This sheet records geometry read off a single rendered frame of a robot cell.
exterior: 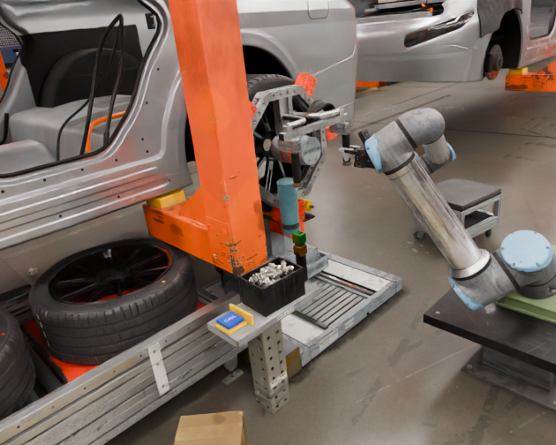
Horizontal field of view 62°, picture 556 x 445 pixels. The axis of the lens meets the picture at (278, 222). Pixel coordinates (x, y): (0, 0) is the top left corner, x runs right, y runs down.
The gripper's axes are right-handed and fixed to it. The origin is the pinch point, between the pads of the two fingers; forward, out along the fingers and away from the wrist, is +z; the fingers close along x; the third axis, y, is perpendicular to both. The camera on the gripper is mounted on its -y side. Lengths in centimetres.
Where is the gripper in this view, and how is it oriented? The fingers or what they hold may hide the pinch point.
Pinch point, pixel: (342, 147)
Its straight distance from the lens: 221.2
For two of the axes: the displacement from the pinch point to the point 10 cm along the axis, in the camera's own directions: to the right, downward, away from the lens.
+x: 7.1, -3.4, 6.2
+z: -7.0, -2.2, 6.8
